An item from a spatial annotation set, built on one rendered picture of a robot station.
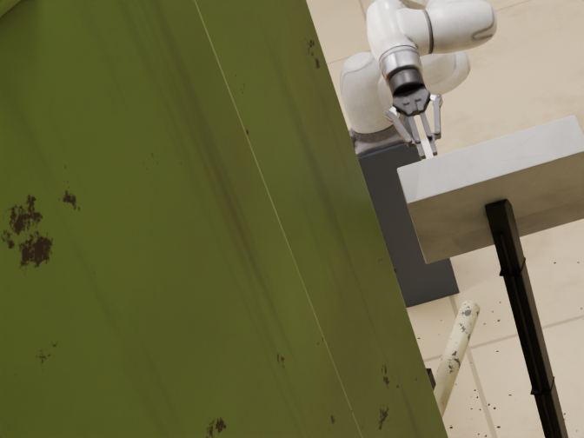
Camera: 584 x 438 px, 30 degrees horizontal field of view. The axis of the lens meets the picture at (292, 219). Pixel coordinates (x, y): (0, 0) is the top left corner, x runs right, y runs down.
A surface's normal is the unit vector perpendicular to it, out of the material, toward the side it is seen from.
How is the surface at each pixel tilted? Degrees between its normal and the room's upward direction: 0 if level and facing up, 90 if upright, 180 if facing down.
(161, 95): 90
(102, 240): 90
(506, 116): 0
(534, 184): 120
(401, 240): 90
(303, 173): 90
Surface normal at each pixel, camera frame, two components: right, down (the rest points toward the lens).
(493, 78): -0.30, -0.80
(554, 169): 0.20, 0.85
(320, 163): 0.89, -0.04
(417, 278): 0.05, 0.52
